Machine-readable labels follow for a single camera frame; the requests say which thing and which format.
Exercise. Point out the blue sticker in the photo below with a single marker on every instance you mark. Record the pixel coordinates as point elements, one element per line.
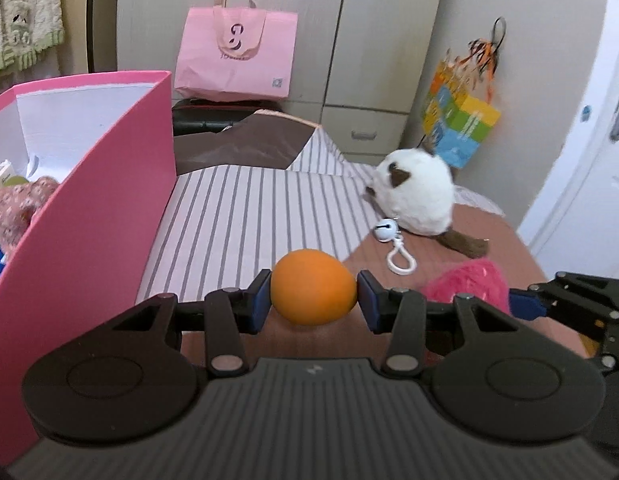
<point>585,113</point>

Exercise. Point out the pink plush toy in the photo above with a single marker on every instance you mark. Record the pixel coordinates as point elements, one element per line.
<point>464,280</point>

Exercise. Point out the brown pillow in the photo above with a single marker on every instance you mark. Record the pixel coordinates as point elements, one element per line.
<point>239,150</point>

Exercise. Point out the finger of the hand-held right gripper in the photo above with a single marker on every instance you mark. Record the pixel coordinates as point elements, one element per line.
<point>524,302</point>

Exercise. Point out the green soft toy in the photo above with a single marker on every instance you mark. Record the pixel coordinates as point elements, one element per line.
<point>16,181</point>

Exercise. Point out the orange soft toy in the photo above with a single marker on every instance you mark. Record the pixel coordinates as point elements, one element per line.
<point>314,285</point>

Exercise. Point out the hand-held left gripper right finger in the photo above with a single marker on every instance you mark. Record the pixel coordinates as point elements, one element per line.
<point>368,305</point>

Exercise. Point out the white plush cat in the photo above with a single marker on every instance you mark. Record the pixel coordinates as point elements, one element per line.
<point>419,195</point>

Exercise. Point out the beige wardrobe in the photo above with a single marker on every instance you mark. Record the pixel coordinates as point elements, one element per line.
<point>364,35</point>

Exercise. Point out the colourful hanging gift bag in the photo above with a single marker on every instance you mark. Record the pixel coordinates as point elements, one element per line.
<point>459,125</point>

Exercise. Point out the pink tote bag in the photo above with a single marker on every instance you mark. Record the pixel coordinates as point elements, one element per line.
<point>229,70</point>

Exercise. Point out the floral fabric pouch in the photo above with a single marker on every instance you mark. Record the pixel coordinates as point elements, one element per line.
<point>14,210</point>

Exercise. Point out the black bag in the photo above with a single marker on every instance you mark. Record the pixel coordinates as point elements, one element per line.
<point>199,117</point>

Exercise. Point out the grey cabinet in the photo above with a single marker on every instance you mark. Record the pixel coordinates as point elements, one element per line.
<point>539,60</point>

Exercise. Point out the cream towel with green trim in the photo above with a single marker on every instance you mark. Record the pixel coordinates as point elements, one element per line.
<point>29,10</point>

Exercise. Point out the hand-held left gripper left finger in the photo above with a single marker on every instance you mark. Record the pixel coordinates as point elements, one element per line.
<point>260,300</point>

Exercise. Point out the white door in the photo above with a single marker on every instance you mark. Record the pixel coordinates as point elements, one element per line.
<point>589,185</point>

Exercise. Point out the pink cardboard box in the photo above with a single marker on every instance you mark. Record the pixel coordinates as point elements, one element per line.
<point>89,240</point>

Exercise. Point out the striped bed sheet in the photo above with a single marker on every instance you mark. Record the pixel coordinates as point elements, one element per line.
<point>229,220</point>

